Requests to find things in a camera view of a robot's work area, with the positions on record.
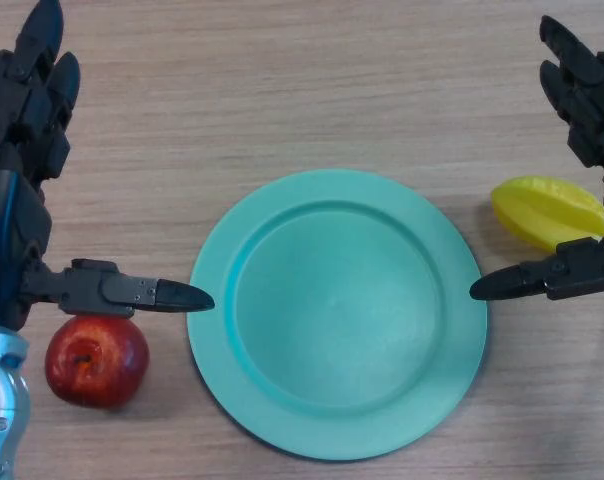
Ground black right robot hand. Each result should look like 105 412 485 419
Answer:
469 14 604 302

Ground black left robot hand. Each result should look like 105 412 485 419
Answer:
0 0 216 334

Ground yellow starfruit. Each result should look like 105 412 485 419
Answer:
490 174 604 251

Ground green round plate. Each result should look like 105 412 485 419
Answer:
186 168 489 447

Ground red apple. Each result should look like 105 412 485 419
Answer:
44 314 150 409

